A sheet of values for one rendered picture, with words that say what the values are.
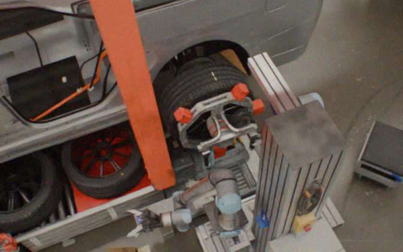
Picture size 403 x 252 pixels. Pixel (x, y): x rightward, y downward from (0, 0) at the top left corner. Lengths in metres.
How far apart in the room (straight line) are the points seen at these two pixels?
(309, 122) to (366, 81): 2.84
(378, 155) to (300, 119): 2.04
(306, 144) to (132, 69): 0.91
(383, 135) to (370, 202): 0.55
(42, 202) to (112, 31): 1.90
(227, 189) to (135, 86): 0.69
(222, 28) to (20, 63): 1.69
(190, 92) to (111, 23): 1.18
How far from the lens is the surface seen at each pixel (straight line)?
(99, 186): 3.53
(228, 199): 2.32
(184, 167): 3.60
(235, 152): 3.84
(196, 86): 3.04
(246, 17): 3.09
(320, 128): 1.88
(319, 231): 2.55
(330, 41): 4.94
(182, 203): 2.65
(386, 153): 3.90
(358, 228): 3.95
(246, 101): 3.16
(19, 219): 3.64
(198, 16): 2.91
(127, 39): 2.09
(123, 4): 1.95
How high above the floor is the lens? 3.60
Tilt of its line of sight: 57 degrees down
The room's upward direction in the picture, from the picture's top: 6 degrees counter-clockwise
